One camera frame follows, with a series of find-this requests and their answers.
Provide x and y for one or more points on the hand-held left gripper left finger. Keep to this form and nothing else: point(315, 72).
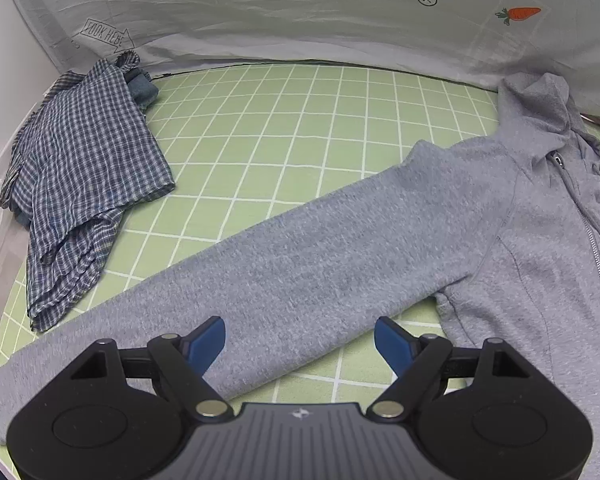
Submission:
point(205, 342)

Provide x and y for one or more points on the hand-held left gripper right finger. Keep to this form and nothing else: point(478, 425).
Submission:
point(392, 342)

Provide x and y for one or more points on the grey zip hoodie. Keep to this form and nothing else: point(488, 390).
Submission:
point(330, 245)

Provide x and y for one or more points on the blue plaid shirt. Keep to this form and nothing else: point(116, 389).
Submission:
point(90, 150)

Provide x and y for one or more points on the green grid mat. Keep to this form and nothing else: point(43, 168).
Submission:
point(280, 125)

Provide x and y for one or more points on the blue denim garment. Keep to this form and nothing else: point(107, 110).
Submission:
point(142, 91)

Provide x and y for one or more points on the grey printed bed sheet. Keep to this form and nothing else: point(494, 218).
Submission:
point(280, 10)

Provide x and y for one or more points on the white board panel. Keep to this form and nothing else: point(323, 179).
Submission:
point(10, 60)

